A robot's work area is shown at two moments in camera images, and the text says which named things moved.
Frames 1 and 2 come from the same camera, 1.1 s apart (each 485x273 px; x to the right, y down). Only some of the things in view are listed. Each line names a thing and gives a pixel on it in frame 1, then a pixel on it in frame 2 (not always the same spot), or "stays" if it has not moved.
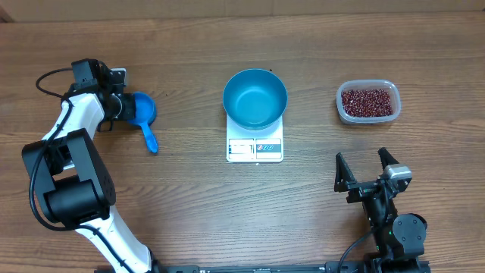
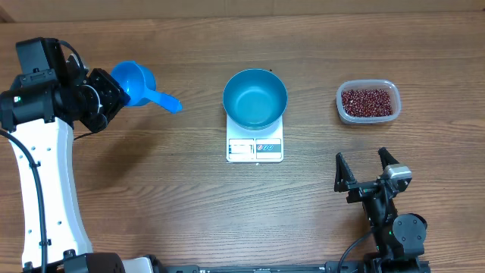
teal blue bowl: [255, 98] stays
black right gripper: [344, 183] stays
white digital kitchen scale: [262, 145] stays
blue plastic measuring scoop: [145, 113] -> [139, 82]
